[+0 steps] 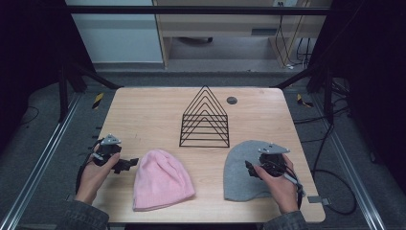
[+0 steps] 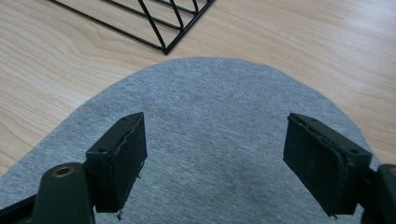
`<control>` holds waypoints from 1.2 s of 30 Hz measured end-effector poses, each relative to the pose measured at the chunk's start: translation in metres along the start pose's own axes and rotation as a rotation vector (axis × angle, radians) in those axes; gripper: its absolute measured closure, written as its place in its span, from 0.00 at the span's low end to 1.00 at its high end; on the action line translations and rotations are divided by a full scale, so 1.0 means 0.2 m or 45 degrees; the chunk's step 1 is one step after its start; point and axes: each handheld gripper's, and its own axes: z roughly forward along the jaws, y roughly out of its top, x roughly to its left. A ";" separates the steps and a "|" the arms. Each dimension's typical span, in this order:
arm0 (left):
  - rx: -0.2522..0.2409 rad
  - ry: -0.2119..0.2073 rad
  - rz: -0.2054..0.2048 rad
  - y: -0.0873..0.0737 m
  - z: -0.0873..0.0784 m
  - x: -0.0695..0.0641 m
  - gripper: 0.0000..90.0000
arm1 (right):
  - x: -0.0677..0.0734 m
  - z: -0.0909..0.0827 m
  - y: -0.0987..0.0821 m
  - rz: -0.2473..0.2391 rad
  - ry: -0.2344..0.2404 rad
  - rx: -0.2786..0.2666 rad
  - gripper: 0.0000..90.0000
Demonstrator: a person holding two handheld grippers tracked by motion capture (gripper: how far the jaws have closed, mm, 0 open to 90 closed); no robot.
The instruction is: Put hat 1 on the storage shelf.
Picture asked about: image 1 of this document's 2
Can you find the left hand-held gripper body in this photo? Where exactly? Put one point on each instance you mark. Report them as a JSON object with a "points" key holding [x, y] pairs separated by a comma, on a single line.
{"points": [[107, 150]]}

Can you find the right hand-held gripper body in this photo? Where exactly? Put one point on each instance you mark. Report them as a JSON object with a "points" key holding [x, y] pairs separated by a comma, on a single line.
{"points": [[272, 159]]}

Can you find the grey knit beanie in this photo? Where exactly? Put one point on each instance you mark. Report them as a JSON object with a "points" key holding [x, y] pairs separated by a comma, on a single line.
{"points": [[237, 172]]}

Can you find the pink knit beanie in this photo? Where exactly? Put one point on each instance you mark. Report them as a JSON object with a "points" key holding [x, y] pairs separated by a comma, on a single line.
{"points": [[159, 182]]}

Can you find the person's left hand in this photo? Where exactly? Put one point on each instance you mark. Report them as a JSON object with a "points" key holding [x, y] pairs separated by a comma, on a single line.
{"points": [[94, 179]]}

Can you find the person's right hand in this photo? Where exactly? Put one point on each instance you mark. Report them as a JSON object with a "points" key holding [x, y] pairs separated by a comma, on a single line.
{"points": [[282, 188]]}

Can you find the yellow black tape strip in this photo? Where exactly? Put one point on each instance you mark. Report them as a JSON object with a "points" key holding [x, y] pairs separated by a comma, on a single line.
{"points": [[98, 100]]}

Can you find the grey round table grommet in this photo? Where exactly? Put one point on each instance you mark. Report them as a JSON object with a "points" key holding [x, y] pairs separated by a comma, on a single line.
{"points": [[232, 100]]}

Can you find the white cabinet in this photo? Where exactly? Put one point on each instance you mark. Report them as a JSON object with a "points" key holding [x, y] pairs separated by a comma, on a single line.
{"points": [[118, 35]]}

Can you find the aluminium floor rail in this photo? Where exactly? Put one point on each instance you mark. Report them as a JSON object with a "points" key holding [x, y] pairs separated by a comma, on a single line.
{"points": [[344, 159], [43, 159]]}

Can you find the black metal frame stand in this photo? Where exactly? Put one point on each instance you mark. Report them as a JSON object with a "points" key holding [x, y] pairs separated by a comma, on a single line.
{"points": [[62, 96], [328, 96]]}

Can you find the black horizontal frame bar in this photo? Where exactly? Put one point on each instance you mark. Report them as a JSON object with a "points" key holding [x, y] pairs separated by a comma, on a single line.
{"points": [[191, 10]]}

